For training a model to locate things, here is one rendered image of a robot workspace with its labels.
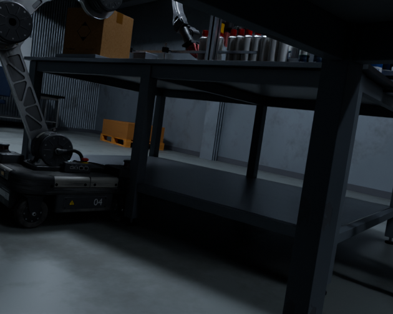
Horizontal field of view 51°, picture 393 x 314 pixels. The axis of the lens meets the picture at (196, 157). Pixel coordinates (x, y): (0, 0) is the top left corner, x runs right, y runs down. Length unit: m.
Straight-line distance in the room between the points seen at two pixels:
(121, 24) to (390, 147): 3.62
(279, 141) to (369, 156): 1.33
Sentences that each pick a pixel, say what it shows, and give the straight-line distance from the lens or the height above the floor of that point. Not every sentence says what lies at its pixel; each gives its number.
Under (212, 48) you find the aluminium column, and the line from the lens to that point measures 2.18.
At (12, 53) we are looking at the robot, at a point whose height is 0.77.
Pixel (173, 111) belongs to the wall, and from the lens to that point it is 7.78.
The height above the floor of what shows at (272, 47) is 0.98.
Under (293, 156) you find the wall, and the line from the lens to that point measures 5.85.
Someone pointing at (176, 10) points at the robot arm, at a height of 1.21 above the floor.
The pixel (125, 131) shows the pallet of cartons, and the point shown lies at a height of 0.27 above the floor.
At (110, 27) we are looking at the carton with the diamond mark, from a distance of 2.45.
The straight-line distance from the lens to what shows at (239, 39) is 2.27.
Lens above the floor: 0.55
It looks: 5 degrees down
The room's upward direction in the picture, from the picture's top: 8 degrees clockwise
